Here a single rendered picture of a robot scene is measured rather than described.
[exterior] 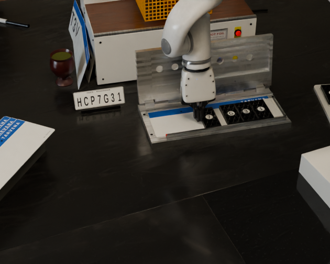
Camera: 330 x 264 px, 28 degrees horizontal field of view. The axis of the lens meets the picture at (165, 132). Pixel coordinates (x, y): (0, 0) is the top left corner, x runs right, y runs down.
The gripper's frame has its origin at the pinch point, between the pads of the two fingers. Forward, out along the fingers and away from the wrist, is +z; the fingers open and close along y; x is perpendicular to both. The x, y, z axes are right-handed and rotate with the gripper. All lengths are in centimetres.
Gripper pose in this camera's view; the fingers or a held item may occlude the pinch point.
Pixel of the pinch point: (198, 113)
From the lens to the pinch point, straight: 201.3
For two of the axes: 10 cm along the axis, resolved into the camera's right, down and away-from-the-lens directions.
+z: 0.5, 9.0, 4.4
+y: 9.7, -1.5, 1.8
